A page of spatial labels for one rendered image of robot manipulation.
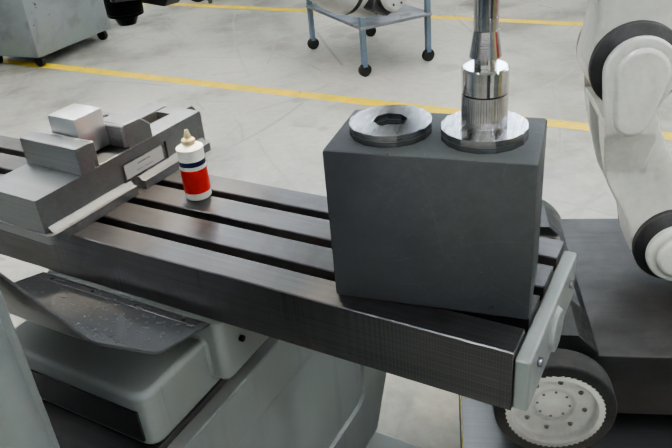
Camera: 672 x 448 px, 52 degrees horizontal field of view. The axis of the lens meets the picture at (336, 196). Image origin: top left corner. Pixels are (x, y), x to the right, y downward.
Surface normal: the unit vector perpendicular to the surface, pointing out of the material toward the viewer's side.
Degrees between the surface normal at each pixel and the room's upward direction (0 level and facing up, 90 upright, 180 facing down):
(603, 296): 0
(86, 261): 90
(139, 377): 0
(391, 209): 90
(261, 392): 90
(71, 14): 90
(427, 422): 0
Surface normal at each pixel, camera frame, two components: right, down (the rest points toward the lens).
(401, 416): -0.08, -0.88
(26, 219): -0.51, 0.45
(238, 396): 0.88, 0.16
